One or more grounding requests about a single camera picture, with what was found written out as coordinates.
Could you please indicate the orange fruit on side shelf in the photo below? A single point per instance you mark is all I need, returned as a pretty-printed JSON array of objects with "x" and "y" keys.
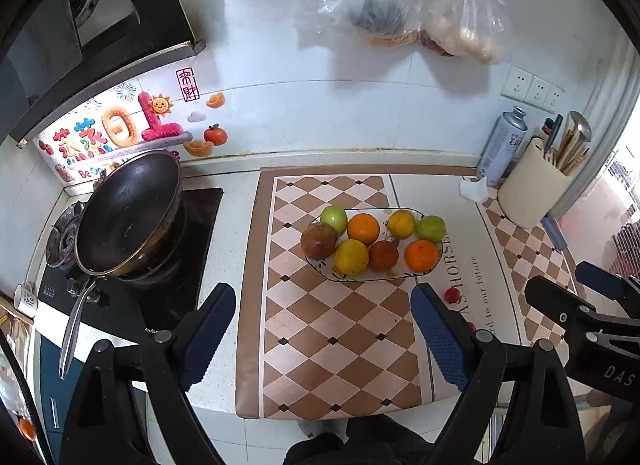
[{"x": 26, "y": 427}]

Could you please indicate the gas burner grate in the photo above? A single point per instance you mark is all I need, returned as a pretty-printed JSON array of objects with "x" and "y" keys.
[{"x": 62, "y": 240}]

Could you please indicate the dark red apple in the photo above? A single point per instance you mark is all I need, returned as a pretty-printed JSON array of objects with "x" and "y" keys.
[{"x": 318, "y": 241}]

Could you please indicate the white cup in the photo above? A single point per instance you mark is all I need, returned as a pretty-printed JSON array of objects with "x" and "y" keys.
[{"x": 26, "y": 300}]

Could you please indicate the green apple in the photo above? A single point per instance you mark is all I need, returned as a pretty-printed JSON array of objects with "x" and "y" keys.
[
  {"x": 334, "y": 219},
  {"x": 431, "y": 228}
]

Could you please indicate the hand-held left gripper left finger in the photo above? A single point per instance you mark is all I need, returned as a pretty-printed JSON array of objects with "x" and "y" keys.
[{"x": 207, "y": 335}]

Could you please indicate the floral oval plate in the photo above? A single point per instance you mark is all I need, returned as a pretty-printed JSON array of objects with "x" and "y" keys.
[{"x": 380, "y": 276}]

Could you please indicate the white wall outlet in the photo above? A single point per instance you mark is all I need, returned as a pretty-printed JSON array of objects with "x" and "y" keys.
[
  {"x": 554, "y": 99},
  {"x": 540, "y": 92},
  {"x": 516, "y": 84}
]

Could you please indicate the window with lace curtain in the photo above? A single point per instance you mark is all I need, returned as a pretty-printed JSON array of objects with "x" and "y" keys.
[{"x": 625, "y": 195}]

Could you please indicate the bundle of chopsticks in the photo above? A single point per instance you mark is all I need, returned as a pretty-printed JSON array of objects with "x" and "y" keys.
[{"x": 567, "y": 150}]

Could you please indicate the colourful wall sticker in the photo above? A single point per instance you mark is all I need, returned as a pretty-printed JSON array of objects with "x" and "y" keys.
[{"x": 125, "y": 130}]

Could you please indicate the metal spoon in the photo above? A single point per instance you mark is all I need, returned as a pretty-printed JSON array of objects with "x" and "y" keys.
[{"x": 580, "y": 127}]

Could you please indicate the checkered brown table mat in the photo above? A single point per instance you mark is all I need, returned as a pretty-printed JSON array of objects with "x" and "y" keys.
[{"x": 325, "y": 345}]

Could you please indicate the cream utensil holder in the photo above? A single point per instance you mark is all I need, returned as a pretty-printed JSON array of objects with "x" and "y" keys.
[{"x": 532, "y": 190}]

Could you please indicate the clear plastic bag pale contents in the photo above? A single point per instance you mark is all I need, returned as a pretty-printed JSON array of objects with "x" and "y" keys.
[{"x": 465, "y": 10}]

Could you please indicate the person's dark trousers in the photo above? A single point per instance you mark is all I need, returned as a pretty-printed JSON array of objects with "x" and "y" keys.
[{"x": 370, "y": 442}]

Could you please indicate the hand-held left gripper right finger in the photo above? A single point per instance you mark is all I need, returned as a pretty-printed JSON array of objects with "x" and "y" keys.
[{"x": 440, "y": 335}]

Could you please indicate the black range hood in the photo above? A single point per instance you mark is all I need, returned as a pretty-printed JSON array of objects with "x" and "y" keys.
[{"x": 50, "y": 45}]

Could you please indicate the brown-red round fruit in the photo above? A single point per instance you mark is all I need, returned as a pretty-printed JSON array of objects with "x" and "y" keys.
[{"x": 383, "y": 255}]

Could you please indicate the grey spray can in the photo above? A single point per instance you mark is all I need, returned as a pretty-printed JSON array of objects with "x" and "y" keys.
[{"x": 500, "y": 150}]

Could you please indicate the cluttered side shelf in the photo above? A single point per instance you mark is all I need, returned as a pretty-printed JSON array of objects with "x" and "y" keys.
[{"x": 12, "y": 355}]

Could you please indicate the yellow citrus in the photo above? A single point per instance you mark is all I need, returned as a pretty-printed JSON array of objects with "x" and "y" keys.
[
  {"x": 401, "y": 223},
  {"x": 351, "y": 257}
]

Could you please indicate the black glass gas cooktop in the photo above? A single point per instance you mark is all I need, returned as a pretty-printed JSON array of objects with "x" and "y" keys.
[{"x": 165, "y": 295}]

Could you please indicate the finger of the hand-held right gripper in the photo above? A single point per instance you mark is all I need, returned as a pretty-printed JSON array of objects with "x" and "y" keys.
[
  {"x": 560, "y": 305},
  {"x": 602, "y": 280}
]

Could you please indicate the orange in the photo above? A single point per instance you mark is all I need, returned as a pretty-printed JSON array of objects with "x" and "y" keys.
[
  {"x": 363, "y": 228},
  {"x": 421, "y": 255}
]

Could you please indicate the blue knife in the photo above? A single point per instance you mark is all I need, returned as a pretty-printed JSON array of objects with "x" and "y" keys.
[{"x": 554, "y": 232}]

